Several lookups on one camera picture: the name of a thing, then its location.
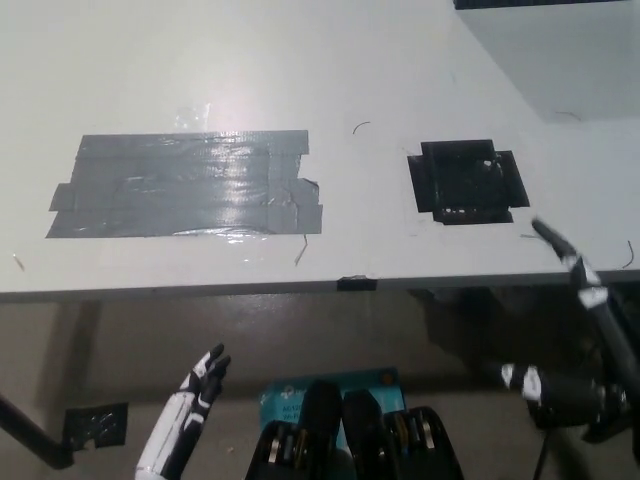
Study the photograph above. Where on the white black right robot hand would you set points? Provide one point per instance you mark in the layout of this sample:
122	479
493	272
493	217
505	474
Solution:
595	305

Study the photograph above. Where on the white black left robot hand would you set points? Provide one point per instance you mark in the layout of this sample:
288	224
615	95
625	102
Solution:
185	425

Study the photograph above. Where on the black tape patch on floor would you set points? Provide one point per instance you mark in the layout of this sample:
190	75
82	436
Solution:
97	425

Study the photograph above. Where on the black metal table leg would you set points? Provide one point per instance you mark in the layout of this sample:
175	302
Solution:
30	430

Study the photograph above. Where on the black tape square patch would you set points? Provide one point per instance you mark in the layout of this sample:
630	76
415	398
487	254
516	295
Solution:
465	185

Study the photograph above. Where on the teal cardboard router box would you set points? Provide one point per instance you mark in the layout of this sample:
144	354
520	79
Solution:
382	395

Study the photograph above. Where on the black tape strip on table edge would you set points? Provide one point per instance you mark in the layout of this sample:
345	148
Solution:
357	284

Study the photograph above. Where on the dark flat object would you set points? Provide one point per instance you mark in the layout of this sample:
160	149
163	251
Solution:
545	3

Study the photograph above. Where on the clear tape piece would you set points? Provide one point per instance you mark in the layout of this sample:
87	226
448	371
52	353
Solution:
192	117

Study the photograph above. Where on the grey duct tape patch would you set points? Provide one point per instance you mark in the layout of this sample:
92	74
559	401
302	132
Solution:
150	190

